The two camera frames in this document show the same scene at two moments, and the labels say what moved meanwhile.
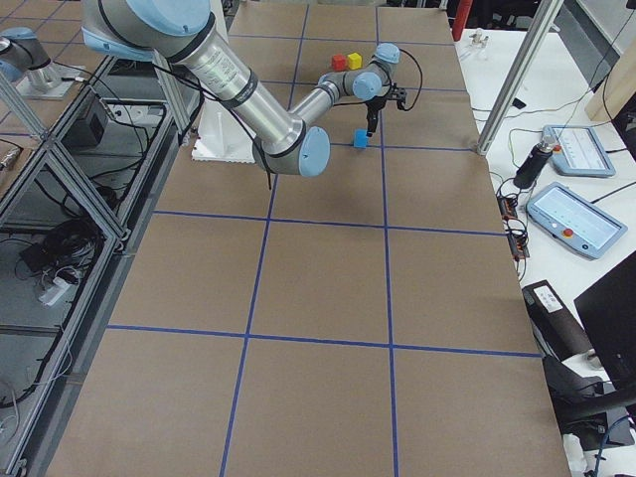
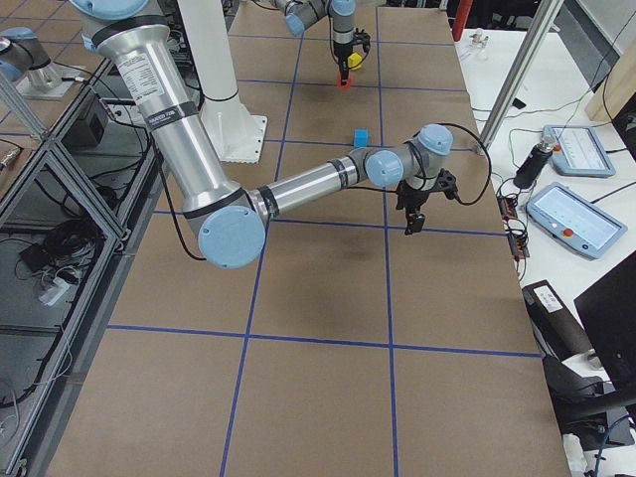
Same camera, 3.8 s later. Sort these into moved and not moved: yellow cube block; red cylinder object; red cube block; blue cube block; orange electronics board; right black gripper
Moved: right black gripper; red cube block
Not moved: orange electronics board; red cylinder object; blue cube block; yellow cube block
